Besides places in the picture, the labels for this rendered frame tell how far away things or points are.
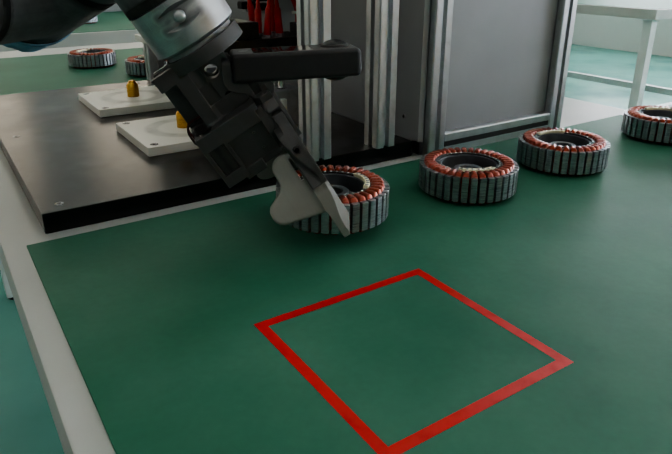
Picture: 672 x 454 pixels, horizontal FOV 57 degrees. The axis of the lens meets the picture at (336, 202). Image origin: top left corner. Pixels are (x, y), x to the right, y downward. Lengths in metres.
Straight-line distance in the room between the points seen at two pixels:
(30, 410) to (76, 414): 1.29
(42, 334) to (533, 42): 0.75
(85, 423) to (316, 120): 0.46
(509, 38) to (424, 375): 0.61
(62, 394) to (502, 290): 0.33
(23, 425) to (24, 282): 1.10
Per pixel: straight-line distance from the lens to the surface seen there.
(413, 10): 0.83
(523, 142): 0.83
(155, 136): 0.85
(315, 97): 0.74
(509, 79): 0.95
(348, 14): 0.94
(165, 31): 0.52
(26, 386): 1.79
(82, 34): 2.45
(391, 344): 0.45
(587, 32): 8.20
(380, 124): 0.80
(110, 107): 1.04
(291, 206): 0.54
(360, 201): 0.56
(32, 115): 1.09
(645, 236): 0.67
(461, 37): 0.87
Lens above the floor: 1.00
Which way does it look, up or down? 22 degrees down
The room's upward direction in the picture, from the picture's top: straight up
